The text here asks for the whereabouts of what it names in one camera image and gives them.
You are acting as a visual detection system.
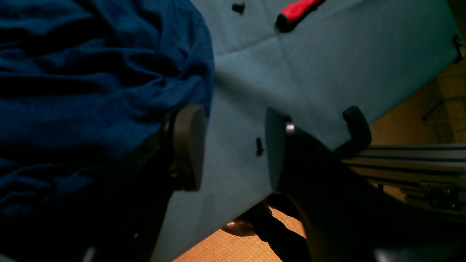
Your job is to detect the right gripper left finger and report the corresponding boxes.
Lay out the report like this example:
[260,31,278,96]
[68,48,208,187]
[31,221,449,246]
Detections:
[161,104,206,192]

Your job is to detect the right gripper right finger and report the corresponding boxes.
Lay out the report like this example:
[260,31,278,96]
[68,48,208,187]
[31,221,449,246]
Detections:
[265,108,395,262]

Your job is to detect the dark blue t-shirt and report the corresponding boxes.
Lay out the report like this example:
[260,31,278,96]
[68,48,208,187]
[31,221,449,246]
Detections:
[0,0,214,262]

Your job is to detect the small black screw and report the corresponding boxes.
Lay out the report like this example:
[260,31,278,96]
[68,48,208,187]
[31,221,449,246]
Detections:
[232,2,246,15]

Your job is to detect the light blue table cloth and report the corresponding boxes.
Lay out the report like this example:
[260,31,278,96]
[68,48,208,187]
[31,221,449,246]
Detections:
[151,0,461,262]

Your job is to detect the orange black utility knife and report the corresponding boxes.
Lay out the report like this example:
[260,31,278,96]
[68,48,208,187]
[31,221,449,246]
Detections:
[275,0,324,32]

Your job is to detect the aluminium frame rail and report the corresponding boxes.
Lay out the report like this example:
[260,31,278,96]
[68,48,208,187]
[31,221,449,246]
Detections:
[344,144,466,222]

